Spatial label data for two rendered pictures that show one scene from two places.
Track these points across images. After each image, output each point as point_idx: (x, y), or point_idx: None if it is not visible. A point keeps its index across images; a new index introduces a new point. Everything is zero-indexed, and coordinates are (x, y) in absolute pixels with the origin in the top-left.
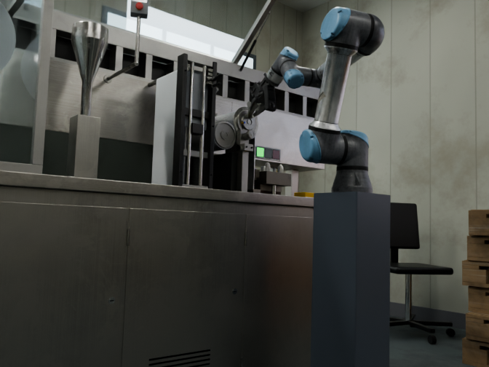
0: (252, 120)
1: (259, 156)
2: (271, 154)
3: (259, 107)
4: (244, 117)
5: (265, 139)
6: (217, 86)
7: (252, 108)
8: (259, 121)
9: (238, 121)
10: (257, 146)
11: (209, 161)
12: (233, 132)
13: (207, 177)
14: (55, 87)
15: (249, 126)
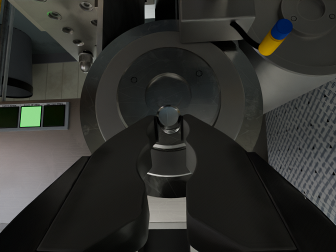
0: (137, 109)
1: (33, 105)
2: (0, 115)
3: (146, 200)
4: (207, 115)
5: (15, 148)
6: (142, 249)
7: (246, 170)
8: (30, 189)
9: (240, 86)
10: (39, 127)
11: None
12: (252, 30)
13: None
14: None
15: (166, 66)
